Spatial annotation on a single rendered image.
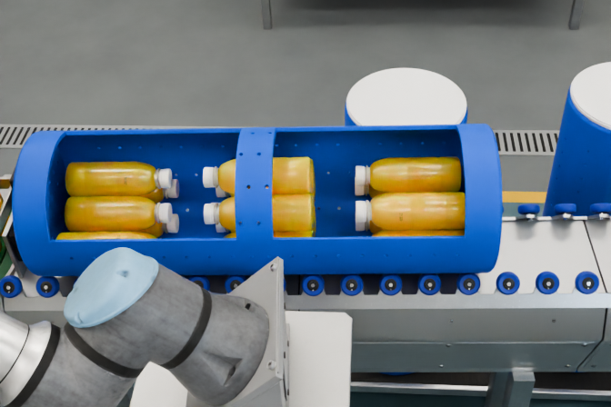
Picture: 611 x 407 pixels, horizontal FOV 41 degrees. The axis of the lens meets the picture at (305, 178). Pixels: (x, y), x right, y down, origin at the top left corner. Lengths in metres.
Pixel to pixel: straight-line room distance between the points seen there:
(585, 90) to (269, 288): 1.09
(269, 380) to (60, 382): 0.26
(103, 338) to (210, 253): 0.49
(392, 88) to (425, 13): 2.35
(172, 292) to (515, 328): 0.84
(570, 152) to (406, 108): 0.41
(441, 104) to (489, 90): 1.86
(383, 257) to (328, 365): 0.30
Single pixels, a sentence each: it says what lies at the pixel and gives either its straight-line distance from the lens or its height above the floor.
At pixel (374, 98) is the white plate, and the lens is 1.94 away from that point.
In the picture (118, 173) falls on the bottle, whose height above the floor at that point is 1.14.
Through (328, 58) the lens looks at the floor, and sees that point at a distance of 3.95.
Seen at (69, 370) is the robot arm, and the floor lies 1.35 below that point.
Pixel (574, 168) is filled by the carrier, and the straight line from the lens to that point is 2.05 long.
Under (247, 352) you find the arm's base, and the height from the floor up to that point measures 1.31.
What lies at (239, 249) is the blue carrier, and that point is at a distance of 1.50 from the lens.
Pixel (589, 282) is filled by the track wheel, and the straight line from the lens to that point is 1.67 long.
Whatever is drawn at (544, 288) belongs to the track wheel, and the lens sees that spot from 1.65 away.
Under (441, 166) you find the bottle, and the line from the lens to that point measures 1.60.
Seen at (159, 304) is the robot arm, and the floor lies 1.40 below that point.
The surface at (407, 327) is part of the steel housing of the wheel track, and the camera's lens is 1.68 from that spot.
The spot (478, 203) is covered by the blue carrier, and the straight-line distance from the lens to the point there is 1.47.
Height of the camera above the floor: 2.19
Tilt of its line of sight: 42 degrees down
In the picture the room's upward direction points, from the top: 3 degrees counter-clockwise
